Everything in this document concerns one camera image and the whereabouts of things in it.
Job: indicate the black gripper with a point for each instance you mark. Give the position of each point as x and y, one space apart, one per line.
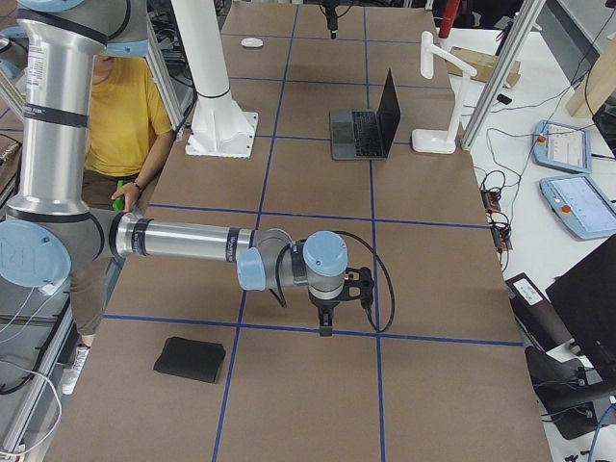
331 22
324 305

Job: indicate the grey laptop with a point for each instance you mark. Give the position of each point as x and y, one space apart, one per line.
364 135

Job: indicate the black mouse pad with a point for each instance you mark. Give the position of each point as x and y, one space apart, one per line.
190 359

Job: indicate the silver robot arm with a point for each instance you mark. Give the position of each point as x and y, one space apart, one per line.
50 231

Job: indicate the white computer mouse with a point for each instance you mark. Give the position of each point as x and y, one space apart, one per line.
252 42

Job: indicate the red cylinder object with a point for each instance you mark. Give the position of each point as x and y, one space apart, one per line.
448 18

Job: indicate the brown cardboard box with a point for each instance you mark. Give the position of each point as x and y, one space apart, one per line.
485 65

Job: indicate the small black square device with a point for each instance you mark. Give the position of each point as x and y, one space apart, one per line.
503 99

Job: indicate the orange black usb hub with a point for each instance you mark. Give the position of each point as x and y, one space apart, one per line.
491 201

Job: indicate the black power adapter box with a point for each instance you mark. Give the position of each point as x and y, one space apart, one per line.
536 313

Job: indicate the person in yellow shirt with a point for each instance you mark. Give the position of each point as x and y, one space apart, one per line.
130 140

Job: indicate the black monitor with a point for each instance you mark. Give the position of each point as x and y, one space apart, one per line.
584 299

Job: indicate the far blue teach pendant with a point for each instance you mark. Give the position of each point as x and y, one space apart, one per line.
562 147

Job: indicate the blue teach pendant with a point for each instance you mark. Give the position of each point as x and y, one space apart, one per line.
580 205
562 147

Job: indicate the near blue teach pendant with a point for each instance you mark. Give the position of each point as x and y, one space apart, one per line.
580 205

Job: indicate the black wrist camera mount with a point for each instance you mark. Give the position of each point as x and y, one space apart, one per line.
358 285

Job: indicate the aluminium frame post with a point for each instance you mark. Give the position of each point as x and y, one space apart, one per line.
513 44

